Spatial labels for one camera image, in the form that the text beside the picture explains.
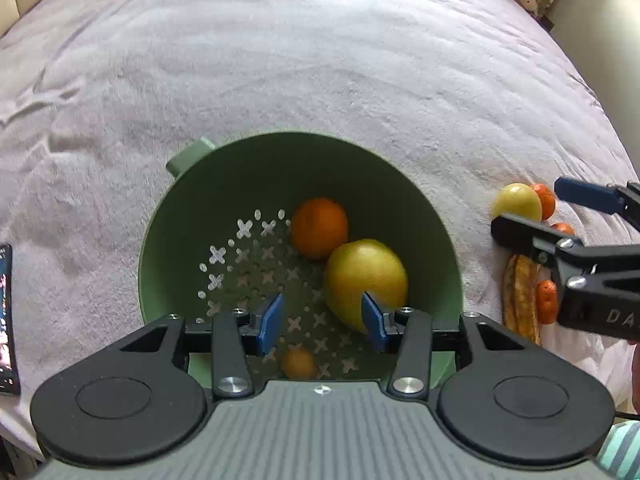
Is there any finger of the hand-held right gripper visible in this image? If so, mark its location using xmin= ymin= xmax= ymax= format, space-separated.
xmin=554 ymin=176 xmax=640 ymax=231
xmin=491 ymin=212 xmax=596 ymax=276

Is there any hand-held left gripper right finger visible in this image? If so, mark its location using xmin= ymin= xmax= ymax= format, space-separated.
xmin=361 ymin=291 xmax=538 ymax=401

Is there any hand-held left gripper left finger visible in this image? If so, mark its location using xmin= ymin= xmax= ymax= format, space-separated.
xmin=117 ymin=292 xmax=286 ymax=401

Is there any green colander bowl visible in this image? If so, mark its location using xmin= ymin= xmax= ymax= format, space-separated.
xmin=138 ymin=131 xmax=464 ymax=395

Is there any large yellow apple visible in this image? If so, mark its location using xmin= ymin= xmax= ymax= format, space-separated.
xmin=324 ymin=239 xmax=409 ymax=333

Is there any small pale orange fruit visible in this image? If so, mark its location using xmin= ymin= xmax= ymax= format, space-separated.
xmin=281 ymin=348 xmax=317 ymax=380

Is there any overripe banana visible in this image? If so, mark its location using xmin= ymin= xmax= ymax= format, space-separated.
xmin=503 ymin=254 xmax=543 ymax=346

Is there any large orange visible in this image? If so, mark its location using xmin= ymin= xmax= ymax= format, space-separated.
xmin=290 ymin=198 xmax=350 ymax=260

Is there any striped teal clothing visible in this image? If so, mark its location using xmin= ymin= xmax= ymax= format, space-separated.
xmin=597 ymin=420 xmax=640 ymax=480

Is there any black smartphone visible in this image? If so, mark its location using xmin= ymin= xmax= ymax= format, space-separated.
xmin=0 ymin=243 xmax=22 ymax=396

